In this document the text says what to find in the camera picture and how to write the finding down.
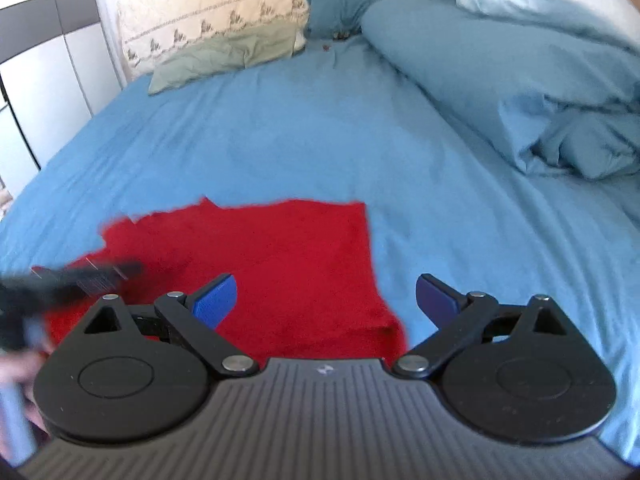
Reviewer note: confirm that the beige quilted headboard cover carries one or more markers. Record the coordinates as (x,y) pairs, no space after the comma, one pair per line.
(200,0)

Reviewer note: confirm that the teal pillow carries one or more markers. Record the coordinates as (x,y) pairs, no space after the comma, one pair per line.
(340,2)

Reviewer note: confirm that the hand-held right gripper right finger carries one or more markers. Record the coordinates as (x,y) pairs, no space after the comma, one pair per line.
(434,301)

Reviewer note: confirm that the blue bed sheet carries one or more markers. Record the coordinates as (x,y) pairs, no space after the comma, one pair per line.
(280,130)

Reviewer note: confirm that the white wardrobe with dark stripes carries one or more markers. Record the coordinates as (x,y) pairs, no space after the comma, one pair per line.
(40,60)

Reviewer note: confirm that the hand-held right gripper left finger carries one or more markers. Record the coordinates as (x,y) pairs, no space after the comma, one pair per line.
(218,303)

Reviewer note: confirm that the person's left hand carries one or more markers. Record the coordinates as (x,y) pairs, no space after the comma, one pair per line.
(31,375)

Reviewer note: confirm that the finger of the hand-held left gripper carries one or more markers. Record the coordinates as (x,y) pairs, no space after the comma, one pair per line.
(95,276)

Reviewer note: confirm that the blue duvet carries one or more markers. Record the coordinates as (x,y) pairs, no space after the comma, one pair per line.
(500,70)

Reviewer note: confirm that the green pillow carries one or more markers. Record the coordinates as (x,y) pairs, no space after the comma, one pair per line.
(220,55)

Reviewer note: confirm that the red cloth garment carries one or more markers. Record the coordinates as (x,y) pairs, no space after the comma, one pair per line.
(280,270)

